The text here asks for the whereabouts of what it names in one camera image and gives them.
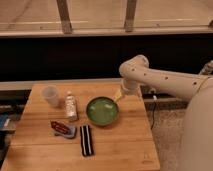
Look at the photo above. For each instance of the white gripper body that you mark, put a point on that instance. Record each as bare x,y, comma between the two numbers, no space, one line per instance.
130,87

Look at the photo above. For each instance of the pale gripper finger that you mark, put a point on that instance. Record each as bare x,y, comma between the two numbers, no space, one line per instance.
118,95

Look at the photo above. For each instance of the green ceramic bowl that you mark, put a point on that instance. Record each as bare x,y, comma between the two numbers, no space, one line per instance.
102,111

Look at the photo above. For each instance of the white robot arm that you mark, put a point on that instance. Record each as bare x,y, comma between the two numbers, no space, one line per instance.
196,150

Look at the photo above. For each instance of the small plastic bottle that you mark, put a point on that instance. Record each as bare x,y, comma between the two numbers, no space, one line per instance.
71,107

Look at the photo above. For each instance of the black striped cloth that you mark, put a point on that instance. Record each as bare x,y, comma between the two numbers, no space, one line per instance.
86,141

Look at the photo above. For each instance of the clear plastic cup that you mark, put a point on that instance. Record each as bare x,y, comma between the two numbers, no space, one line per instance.
51,95

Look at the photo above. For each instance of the blue sponge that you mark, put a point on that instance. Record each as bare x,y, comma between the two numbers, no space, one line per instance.
69,135

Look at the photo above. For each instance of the red snack packet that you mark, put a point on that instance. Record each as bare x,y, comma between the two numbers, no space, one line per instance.
60,127

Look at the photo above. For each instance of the right metal window post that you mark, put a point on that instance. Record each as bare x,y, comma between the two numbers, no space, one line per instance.
130,15

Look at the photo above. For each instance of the metal window post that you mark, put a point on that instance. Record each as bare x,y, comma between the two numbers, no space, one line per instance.
130,15
64,16

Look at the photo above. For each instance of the left metal window post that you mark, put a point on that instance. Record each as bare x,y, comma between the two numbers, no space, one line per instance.
64,16

